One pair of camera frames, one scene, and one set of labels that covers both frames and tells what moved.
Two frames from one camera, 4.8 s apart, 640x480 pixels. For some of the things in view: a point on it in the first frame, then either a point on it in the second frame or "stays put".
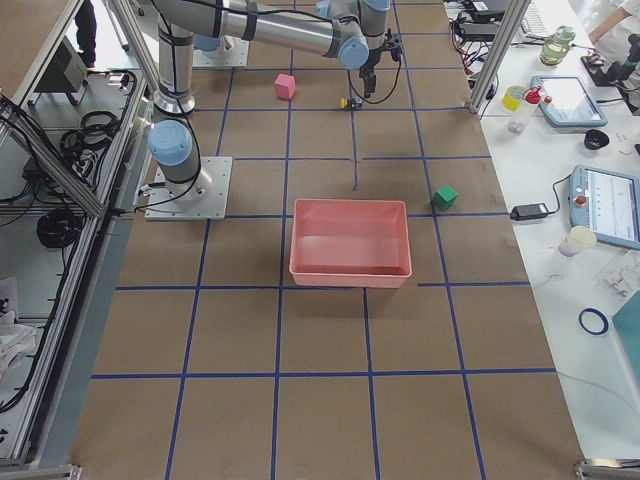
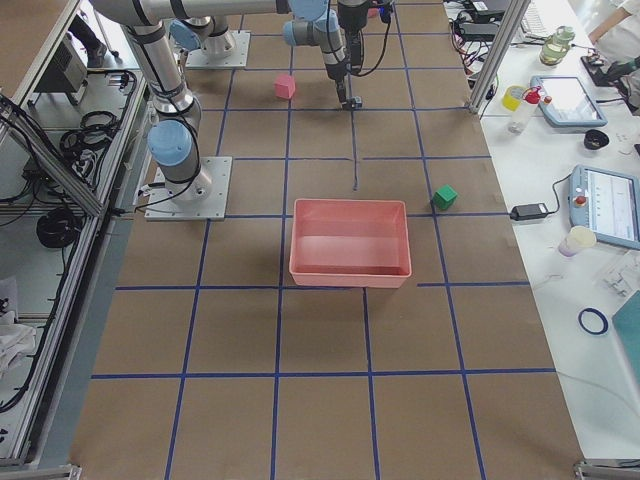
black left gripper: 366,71 -> 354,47
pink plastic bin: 350,243 stays put
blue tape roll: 599,314 stays put
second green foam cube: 444,198 stays put
